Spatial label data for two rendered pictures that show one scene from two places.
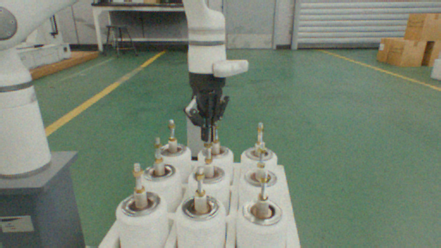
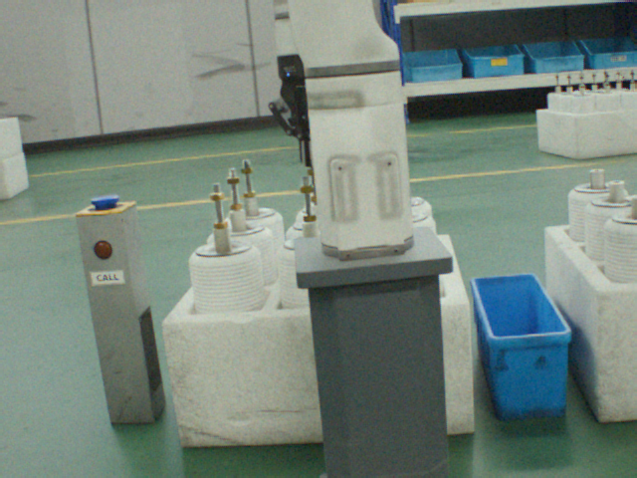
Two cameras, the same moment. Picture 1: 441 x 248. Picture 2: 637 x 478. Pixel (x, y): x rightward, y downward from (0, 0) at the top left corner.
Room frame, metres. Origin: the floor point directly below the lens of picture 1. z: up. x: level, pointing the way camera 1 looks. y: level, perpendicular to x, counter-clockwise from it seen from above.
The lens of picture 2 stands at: (0.56, 1.23, 0.49)
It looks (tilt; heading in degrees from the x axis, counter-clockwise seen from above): 12 degrees down; 270
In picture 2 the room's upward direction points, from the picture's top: 6 degrees counter-clockwise
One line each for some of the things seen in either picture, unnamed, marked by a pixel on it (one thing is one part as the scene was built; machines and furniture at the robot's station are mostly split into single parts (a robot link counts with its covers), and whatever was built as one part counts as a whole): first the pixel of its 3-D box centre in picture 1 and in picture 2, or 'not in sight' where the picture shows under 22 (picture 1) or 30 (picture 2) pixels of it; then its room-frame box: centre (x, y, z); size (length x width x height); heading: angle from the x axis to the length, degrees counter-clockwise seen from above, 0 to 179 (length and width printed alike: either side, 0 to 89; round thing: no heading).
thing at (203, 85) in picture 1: (208, 89); (306, 82); (0.57, 0.03, 0.46); 0.08 x 0.08 x 0.09
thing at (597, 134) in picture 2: not in sight; (596, 129); (-0.66, -2.26, 0.09); 0.39 x 0.39 x 0.18; 8
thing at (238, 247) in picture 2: (173, 150); (223, 249); (0.69, 0.13, 0.25); 0.08 x 0.08 x 0.01
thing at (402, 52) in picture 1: (406, 52); not in sight; (3.59, -2.29, 0.15); 0.30 x 0.24 x 0.30; 0
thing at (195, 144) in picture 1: (200, 153); (121, 316); (0.86, 0.07, 0.16); 0.07 x 0.07 x 0.31; 84
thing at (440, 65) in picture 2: not in sight; (429, 66); (-0.30, -4.64, 0.36); 0.50 x 0.38 x 0.21; 92
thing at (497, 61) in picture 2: not in sight; (490, 61); (-0.73, -4.62, 0.36); 0.50 x 0.38 x 0.21; 92
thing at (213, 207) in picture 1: (201, 207); (401, 218); (0.45, 0.04, 0.25); 0.08 x 0.08 x 0.01
